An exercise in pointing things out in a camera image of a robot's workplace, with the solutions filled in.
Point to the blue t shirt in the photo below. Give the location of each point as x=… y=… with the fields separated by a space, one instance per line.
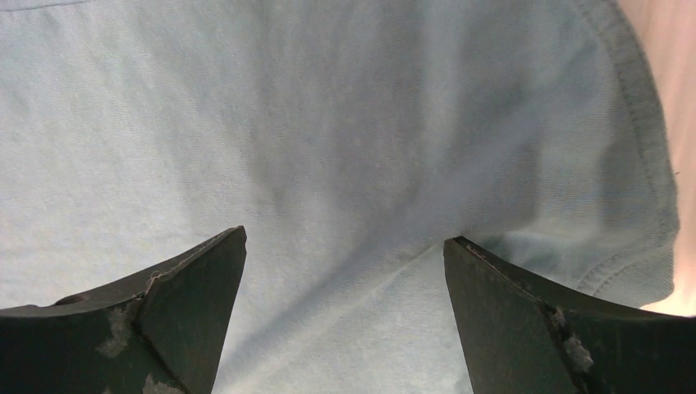
x=350 y=139

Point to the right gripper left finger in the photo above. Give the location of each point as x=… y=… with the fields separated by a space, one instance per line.
x=160 y=330

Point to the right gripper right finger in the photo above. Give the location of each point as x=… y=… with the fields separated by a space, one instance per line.
x=524 y=334

